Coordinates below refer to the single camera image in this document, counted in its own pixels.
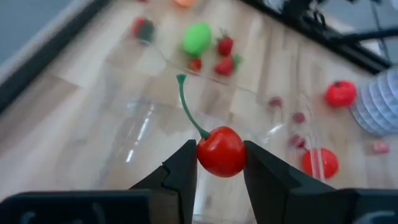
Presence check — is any small dark red berry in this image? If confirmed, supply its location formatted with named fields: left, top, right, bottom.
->
left=288, top=134, right=307, bottom=149

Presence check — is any red toy apple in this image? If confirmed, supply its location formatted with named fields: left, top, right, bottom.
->
left=325, top=80, right=358, bottom=108

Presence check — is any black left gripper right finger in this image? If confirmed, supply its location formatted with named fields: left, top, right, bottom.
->
left=244, top=140, right=355, bottom=224

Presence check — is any red toy strawberry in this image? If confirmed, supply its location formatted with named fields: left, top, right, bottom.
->
left=188, top=57, right=203, bottom=73
left=216, top=29, right=235, bottom=57
left=213, top=53, right=243, bottom=77

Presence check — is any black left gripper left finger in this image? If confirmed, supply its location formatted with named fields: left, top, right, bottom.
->
left=129, top=139, right=198, bottom=224

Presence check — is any red toy tomato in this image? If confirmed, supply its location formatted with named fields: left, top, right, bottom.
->
left=300, top=147, right=340, bottom=180

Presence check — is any toy watermelon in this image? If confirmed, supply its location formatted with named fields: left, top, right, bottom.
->
left=130, top=16, right=156, bottom=45

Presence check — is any red cherry with green stem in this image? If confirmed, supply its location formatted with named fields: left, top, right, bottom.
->
left=176, top=73, right=248, bottom=179

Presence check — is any potted succulent in white pot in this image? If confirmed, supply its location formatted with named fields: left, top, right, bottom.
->
left=349, top=67, right=398, bottom=138

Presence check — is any clear plastic tupperware container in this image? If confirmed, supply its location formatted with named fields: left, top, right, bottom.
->
left=93, top=40, right=326, bottom=224

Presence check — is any small pink berry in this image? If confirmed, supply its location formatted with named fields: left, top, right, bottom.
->
left=372, top=140, right=391, bottom=155

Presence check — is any toy peach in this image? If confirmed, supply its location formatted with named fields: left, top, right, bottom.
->
left=172, top=0, right=197, bottom=8

